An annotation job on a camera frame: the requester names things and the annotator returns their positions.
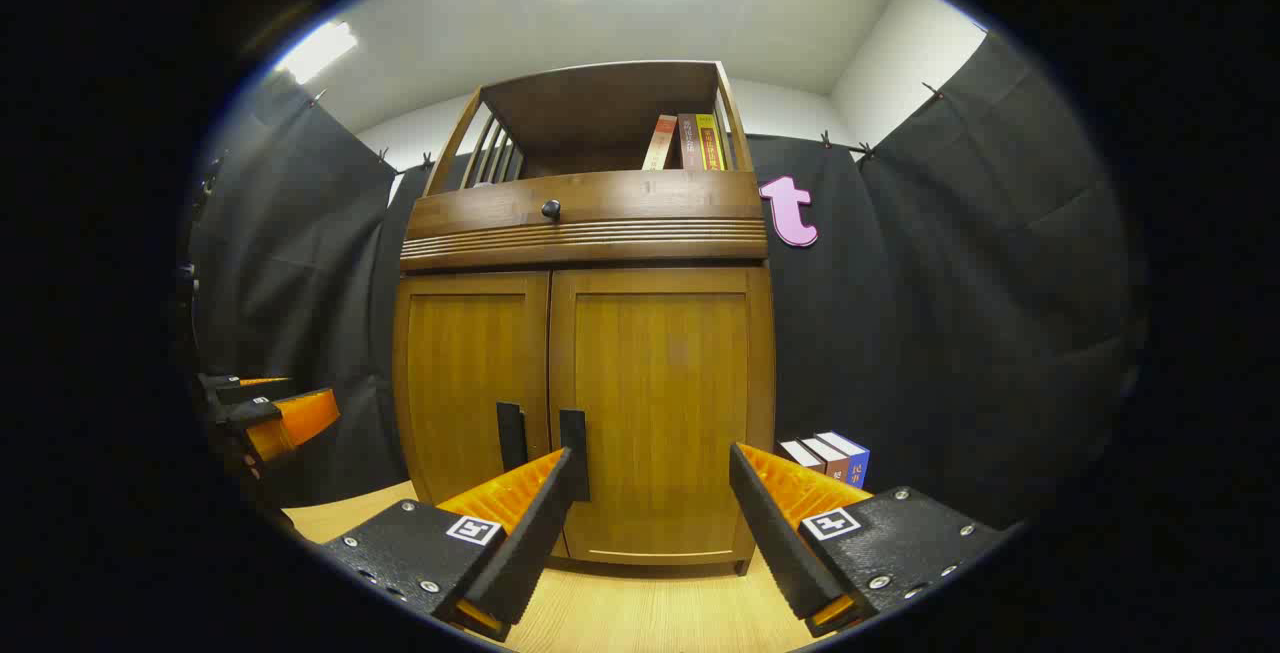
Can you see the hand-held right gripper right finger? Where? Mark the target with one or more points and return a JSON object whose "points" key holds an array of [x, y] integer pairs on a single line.
{"points": [[775, 543]]}

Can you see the wooden shoe cabinet door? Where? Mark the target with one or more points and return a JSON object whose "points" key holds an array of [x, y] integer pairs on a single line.
{"points": [[460, 373], [660, 403]]}

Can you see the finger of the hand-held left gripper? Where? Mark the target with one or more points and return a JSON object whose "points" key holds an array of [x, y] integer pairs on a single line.
{"points": [[240, 388], [300, 418]]}

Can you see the small ceiling light panel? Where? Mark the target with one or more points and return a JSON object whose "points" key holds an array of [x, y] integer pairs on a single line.
{"points": [[315, 51]]}

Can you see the orange tan book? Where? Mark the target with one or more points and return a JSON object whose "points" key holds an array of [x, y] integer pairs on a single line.
{"points": [[660, 143]]}

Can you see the dark brown book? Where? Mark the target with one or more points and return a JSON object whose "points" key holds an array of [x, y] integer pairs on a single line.
{"points": [[689, 141]]}

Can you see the black backdrop cloth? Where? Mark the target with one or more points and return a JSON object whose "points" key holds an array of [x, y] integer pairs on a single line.
{"points": [[950, 283]]}

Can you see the black drawer knob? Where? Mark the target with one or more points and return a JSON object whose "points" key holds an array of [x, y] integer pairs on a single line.
{"points": [[551, 209]]}

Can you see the wooden cabinet drawer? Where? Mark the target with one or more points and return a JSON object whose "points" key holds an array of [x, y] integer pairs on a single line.
{"points": [[640, 198]]}

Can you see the grey brown standing book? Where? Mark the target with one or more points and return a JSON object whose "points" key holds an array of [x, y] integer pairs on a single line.
{"points": [[800, 453]]}

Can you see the reddish brown standing book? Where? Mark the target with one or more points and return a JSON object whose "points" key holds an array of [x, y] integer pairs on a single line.
{"points": [[828, 455]]}

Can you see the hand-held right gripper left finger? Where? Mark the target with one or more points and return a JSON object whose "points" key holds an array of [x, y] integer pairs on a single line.
{"points": [[520, 543]]}

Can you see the blue standing book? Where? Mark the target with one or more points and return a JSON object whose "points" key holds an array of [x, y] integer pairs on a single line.
{"points": [[850, 455]]}

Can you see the wooden double-door shoe cabinet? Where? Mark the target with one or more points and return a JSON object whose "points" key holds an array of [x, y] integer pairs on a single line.
{"points": [[600, 103]]}

